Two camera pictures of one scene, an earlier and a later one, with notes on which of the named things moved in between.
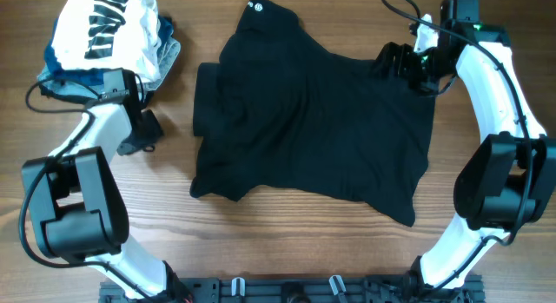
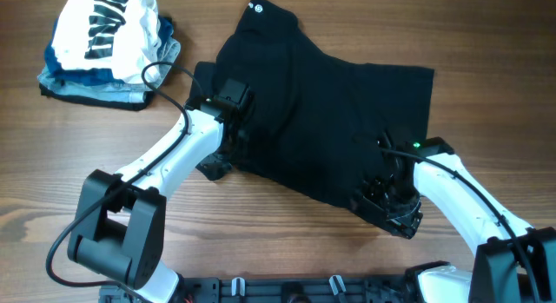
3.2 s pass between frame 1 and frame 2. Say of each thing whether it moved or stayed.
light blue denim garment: stayed
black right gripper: moved
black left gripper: moved
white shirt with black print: stayed
